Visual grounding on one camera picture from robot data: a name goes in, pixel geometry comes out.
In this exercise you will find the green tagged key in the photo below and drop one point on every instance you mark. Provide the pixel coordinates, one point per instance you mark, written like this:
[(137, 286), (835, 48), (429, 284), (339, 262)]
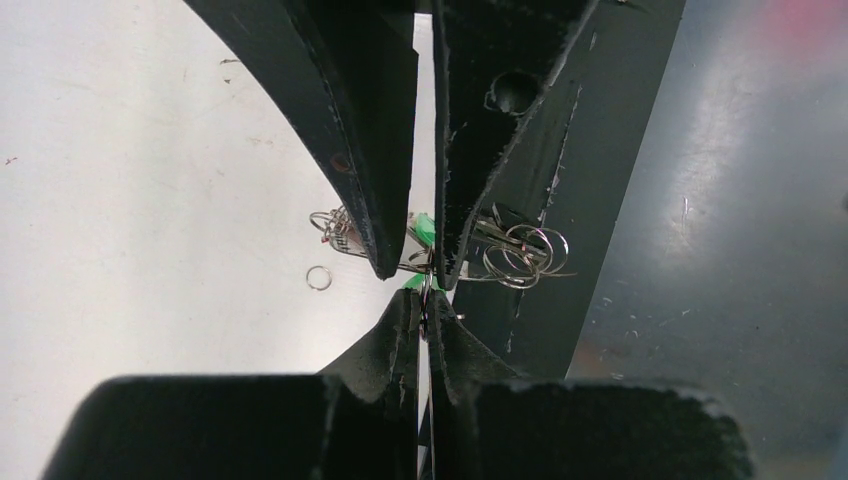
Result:
[(421, 233)]

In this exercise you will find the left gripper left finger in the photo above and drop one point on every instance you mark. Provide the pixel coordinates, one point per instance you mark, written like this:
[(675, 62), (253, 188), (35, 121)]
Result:
[(355, 419)]

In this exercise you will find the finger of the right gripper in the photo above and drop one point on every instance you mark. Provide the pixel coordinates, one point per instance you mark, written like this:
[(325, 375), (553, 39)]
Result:
[(344, 74), (495, 63)]

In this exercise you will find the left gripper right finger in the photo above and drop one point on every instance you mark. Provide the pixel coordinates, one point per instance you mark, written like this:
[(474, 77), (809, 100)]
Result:
[(489, 422)]

